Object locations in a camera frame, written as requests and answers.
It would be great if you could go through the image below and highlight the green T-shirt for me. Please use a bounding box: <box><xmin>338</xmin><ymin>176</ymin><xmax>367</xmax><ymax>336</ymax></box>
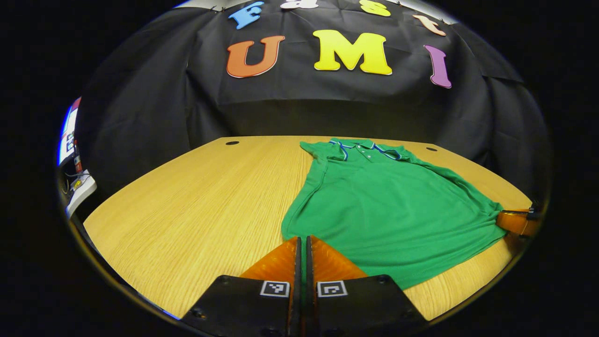
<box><xmin>281</xmin><ymin>138</ymin><xmax>506</xmax><ymax>291</ymax></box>

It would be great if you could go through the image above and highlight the computer monitor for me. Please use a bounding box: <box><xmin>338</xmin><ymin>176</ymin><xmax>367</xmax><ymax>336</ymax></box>
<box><xmin>58</xmin><ymin>97</ymin><xmax>82</xmax><ymax>167</ymax></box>

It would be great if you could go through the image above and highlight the white side table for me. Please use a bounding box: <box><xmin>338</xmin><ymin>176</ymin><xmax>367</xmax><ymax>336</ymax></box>
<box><xmin>65</xmin><ymin>169</ymin><xmax>98</xmax><ymax>220</ymax></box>

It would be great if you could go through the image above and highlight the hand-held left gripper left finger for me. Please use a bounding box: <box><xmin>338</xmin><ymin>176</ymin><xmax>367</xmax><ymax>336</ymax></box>
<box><xmin>180</xmin><ymin>235</ymin><xmax>302</xmax><ymax>337</ymax></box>

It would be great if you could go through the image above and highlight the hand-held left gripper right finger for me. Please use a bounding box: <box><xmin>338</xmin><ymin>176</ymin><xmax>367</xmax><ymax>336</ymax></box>
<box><xmin>307</xmin><ymin>235</ymin><xmax>429</xmax><ymax>337</ymax></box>

